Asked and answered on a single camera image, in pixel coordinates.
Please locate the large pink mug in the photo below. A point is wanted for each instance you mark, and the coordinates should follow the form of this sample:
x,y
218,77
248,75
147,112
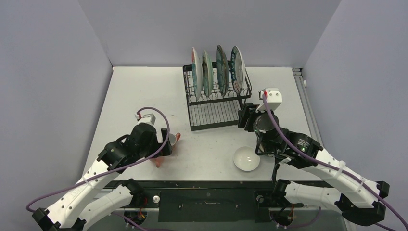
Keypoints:
x,y
157,161

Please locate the dark bowl beige inside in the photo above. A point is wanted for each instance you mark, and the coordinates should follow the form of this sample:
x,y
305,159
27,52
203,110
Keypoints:
x,y
264,149

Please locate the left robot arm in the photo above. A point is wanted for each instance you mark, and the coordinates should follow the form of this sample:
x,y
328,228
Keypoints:
x,y
76,210

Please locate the green rimmed white plate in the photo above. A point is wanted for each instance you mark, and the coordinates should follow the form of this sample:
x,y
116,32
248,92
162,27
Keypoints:
x,y
237,69

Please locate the blue glazed plate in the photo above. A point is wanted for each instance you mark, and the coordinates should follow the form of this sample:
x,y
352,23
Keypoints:
x,y
222,70

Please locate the red and blue plate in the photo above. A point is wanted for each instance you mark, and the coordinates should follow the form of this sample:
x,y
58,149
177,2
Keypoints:
x,y
197,72

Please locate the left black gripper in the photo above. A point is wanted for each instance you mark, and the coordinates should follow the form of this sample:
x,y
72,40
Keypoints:
x,y
166,151

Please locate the white bowl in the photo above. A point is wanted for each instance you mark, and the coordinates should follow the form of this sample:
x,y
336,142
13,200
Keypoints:
x,y
245,159

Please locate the aluminium rail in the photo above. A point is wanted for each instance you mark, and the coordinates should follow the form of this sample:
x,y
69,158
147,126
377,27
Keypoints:
x,y
310,118

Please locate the black wire dish rack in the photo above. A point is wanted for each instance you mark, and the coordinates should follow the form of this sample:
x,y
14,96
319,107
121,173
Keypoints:
x,y
216,110

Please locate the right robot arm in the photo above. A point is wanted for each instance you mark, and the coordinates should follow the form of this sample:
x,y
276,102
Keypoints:
x,y
357,199

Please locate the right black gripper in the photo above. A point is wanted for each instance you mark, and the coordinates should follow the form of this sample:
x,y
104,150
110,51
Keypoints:
x,y
248,116

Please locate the small pink mug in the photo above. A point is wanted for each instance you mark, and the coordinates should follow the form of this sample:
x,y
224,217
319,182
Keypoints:
x,y
173,139

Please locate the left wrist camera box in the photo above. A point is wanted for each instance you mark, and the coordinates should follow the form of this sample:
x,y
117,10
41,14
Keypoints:
x,y
147,119

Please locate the light teal flower plate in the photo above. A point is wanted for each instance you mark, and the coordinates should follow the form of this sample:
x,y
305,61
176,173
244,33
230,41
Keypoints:
x,y
208,78

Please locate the black base panel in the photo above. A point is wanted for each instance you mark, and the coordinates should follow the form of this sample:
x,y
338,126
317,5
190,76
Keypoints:
x,y
213,201

